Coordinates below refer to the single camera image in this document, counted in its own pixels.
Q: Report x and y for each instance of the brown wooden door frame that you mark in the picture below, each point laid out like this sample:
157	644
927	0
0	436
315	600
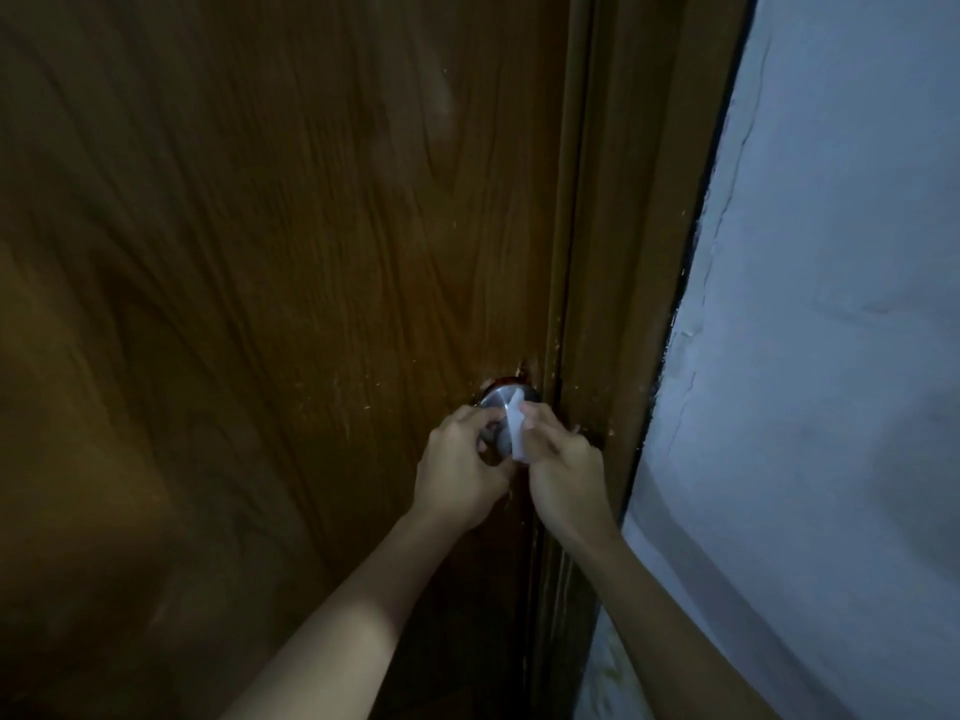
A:
622	292

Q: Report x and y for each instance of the white wipe cloth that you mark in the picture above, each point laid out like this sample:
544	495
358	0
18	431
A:
517	434

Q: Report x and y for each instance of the person's left hand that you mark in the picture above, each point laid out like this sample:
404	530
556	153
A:
452	478

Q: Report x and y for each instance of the person's left thumb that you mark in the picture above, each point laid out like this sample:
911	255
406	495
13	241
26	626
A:
498	472

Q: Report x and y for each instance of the person's right hand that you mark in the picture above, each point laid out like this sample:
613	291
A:
564	472

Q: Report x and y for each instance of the person's right thumb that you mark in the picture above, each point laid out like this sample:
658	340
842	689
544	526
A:
534	446

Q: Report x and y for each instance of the person's left forearm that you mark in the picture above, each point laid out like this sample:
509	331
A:
352	629

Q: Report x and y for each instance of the person's right forearm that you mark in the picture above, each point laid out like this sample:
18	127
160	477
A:
675	637

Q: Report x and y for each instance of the silver round door knob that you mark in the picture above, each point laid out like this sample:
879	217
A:
504	412

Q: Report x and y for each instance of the brown wooden door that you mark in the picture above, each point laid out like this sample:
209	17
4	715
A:
262	329

